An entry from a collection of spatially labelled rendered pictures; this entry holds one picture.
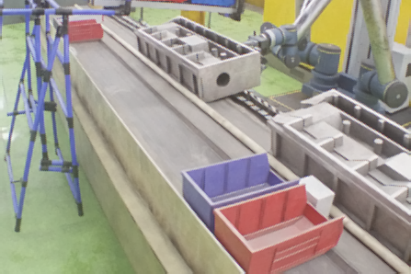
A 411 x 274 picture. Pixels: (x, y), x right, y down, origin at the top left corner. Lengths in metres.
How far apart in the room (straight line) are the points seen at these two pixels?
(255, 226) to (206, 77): 1.03
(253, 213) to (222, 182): 0.21
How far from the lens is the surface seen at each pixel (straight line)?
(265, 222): 1.24
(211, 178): 1.32
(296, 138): 1.47
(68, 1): 8.39
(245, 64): 2.16
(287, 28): 2.49
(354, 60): 3.55
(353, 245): 1.32
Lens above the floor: 1.57
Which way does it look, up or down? 26 degrees down
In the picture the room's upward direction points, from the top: 4 degrees clockwise
